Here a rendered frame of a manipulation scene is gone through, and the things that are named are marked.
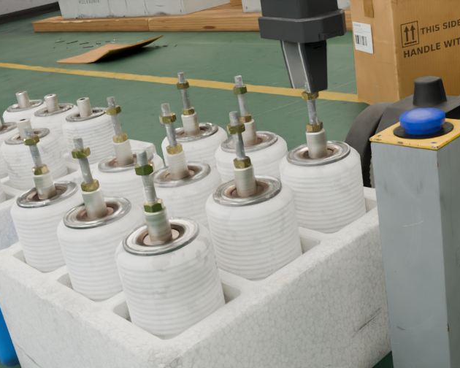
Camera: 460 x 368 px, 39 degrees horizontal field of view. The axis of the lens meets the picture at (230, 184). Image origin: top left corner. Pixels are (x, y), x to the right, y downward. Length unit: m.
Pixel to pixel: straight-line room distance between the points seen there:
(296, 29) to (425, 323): 0.32
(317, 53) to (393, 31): 0.94
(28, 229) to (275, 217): 0.30
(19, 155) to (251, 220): 0.54
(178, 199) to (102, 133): 0.44
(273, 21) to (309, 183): 0.18
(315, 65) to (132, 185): 0.28
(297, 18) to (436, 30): 1.05
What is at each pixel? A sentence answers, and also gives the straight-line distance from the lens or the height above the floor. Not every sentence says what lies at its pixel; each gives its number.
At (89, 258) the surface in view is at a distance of 0.71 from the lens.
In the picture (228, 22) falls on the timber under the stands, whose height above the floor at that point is 0.05.
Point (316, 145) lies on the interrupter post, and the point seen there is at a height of 0.27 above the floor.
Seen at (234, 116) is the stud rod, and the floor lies 0.34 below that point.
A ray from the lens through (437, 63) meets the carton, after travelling 1.74.
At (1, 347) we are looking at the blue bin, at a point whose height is 0.04.
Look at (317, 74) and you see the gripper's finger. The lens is 0.73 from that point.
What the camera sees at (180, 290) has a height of 0.21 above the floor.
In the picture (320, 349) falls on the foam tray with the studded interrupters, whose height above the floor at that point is 0.08.
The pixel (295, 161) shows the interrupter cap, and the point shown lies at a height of 0.25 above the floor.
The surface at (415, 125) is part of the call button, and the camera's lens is 0.61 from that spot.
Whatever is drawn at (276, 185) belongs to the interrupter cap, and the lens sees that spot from 0.70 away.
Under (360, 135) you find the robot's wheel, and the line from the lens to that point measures 1.09.
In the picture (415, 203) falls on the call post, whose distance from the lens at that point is 0.62.
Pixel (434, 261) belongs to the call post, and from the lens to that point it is 0.64.
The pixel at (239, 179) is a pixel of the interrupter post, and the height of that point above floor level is 0.27.
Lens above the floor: 0.52
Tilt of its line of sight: 21 degrees down
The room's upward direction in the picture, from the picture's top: 11 degrees counter-clockwise
